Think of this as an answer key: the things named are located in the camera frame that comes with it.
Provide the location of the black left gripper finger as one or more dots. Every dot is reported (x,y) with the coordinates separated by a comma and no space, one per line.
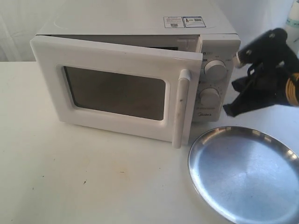
(250,101)

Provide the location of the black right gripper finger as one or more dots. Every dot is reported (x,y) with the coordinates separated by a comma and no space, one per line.
(242,84)

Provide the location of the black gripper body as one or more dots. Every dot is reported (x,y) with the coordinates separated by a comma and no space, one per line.
(274,67)

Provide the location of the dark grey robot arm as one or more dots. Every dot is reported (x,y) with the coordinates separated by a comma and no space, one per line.
(272,78)

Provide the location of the white upper microwave knob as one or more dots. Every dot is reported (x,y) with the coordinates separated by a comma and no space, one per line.
(215,70)

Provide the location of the white microwave oven body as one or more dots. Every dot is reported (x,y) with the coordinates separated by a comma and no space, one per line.
(183,25)

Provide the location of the white patterned bottle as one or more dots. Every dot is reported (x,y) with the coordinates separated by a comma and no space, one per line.
(292,23)

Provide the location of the round metal tray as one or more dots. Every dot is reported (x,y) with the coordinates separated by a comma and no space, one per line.
(246,176)

